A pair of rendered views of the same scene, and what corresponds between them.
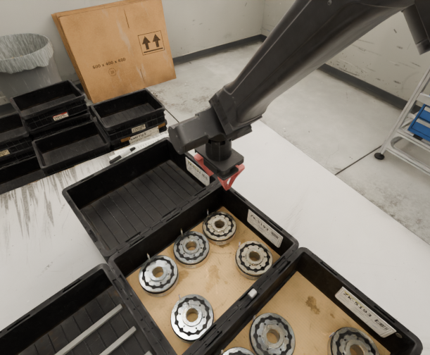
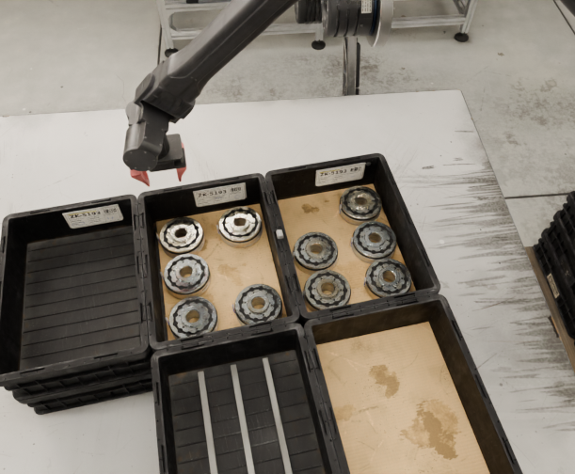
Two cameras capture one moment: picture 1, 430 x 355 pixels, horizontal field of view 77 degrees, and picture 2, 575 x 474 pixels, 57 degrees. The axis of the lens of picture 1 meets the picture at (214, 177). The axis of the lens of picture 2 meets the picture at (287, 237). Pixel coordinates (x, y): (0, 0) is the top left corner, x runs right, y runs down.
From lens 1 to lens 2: 0.60 m
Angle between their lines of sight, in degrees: 37
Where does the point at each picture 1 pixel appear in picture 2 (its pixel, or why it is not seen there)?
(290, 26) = (256, 12)
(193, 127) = (151, 133)
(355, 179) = not seen: hidden behind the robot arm
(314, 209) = (215, 151)
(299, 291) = (293, 211)
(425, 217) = (273, 83)
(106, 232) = not seen: hidden behind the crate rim
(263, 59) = (232, 36)
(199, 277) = (221, 285)
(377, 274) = (312, 153)
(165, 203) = (100, 280)
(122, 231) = (101, 344)
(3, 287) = not seen: outside the picture
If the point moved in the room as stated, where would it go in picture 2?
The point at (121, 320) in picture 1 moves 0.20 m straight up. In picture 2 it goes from (215, 378) to (201, 339)
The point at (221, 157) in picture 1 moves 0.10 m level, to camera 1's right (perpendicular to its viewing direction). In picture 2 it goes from (167, 149) to (198, 116)
